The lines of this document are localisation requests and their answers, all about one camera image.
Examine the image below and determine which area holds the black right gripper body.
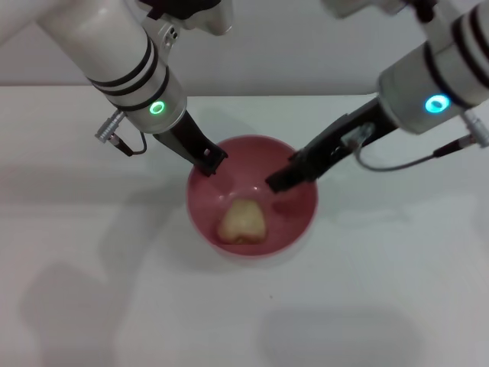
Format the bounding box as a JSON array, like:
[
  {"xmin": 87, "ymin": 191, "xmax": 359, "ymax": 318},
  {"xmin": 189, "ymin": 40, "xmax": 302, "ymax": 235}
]
[{"xmin": 300, "ymin": 96, "xmax": 399, "ymax": 180}]

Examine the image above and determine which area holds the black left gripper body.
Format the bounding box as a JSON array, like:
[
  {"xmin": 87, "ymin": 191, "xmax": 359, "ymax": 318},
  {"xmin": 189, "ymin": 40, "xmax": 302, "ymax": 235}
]
[{"xmin": 152, "ymin": 111, "xmax": 215, "ymax": 166}]

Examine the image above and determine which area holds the pink bowl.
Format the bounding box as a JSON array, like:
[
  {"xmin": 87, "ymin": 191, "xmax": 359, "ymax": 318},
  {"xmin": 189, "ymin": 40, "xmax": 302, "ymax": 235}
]
[{"xmin": 186, "ymin": 135, "xmax": 319, "ymax": 269}]

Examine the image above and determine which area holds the round egg yolk pastry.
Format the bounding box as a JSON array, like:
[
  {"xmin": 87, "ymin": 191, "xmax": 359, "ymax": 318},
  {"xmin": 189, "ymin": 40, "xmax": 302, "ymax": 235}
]
[{"xmin": 216, "ymin": 197, "xmax": 268, "ymax": 246}]

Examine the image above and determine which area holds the right arm gripper cable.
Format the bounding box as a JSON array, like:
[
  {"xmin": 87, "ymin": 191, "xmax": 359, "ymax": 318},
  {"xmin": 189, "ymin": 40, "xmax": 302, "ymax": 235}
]
[{"xmin": 342, "ymin": 109, "xmax": 489, "ymax": 171}]

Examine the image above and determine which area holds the arm gripper cable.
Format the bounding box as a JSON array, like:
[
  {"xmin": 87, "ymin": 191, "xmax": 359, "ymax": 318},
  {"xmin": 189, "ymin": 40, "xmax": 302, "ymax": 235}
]
[
  {"xmin": 342, "ymin": 109, "xmax": 489, "ymax": 171},
  {"xmin": 94, "ymin": 109, "xmax": 148, "ymax": 158}
]

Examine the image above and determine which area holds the left arm gripper cable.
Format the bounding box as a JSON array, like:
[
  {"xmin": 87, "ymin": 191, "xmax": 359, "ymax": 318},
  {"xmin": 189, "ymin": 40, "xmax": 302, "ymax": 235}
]
[{"xmin": 94, "ymin": 109, "xmax": 148, "ymax": 158}]

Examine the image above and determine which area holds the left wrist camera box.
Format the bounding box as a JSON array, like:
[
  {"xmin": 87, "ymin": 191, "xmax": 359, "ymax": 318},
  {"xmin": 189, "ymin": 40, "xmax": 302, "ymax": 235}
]
[{"xmin": 138, "ymin": 0, "xmax": 234, "ymax": 38}]

